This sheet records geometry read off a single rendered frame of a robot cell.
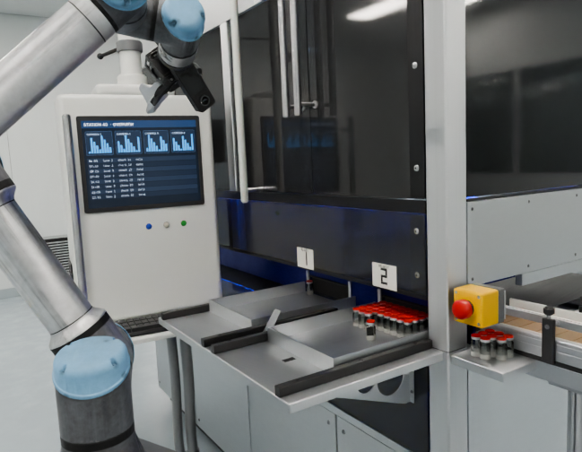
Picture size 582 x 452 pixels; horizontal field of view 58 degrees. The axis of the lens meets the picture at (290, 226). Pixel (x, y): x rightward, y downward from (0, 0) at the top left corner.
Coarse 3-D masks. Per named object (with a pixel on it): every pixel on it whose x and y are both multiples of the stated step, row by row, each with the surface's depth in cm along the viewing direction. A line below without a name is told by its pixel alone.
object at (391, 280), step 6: (372, 264) 132; (378, 264) 130; (372, 270) 132; (378, 270) 130; (390, 270) 126; (372, 276) 132; (378, 276) 130; (390, 276) 127; (378, 282) 130; (390, 282) 127; (390, 288) 127; (396, 288) 125
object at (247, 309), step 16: (272, 288) 166; (288, 288) 170; (304, 288) 173; (224, 304) 158; (240, 304) 161; (256, 304) 160; (272, 304) 159; (288, 304) 159; (304, 304) 158; (320, 304) 145; (336, 304) 148; (352, 304) 151; (240, 320) 139; (256, 320) 134
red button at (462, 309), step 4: (456, 300) 107; (460, 300) 106; (464, 300) 106; (456, 304) 106; (460, 304) 106; (464, 304) 105; (468, 304) 105; (452, 308) 107; (456, 308) 106; (460, 308) 105; (464, 308) 105; (468, 308) 105; (456, 312) 106; (460, 312) 105; (464, 312) 105; (468, 312) 105; (472, 312) 105; (456, 316) 106; (460, 316) 106; (464, 316) 105; (468, 316) 105
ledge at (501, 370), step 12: (456, 360) 112; (468, 360) 110; (480, 360) 110; (492, 360) 110; (516, 360) 109; (528, 360) 109; (480, 372) 107; (492, 372) 105; (504, 372) 103; (516, 372) 105
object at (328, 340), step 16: (304, 320) 132; (320, 320) 135; (336, 320) 138; (272, 336) 125; (288, 336) 119; (304, 336) 129; (320, 336) 128; (336, 336) 128; (352, 336) 127; (384, 336) 126; (416, 336) 118; (304, 352) 114; (320, 352) 109; (336, 352) 117; (352, 352) 108; (368, 352) 110; (320, 368) 109
